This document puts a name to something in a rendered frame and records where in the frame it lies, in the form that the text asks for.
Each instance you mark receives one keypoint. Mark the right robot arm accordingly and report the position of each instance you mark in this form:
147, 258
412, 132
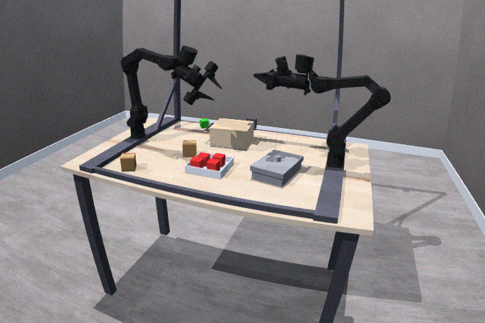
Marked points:
129, 63

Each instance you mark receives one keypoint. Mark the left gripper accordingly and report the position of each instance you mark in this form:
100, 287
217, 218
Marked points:
271, 77

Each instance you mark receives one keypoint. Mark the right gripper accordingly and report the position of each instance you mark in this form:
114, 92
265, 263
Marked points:
190, 97

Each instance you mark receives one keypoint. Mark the green block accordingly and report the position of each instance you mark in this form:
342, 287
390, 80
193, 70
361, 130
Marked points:
204, 123

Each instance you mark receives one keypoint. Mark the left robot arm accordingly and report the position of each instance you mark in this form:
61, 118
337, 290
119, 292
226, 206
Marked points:
319, 84

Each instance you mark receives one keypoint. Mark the red block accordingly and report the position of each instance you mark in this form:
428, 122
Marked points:
221, 157
213, 164
197, 162
206, 157

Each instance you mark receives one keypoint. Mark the brown cardboard box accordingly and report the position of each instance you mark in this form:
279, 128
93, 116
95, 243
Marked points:
189, 148
128, 162

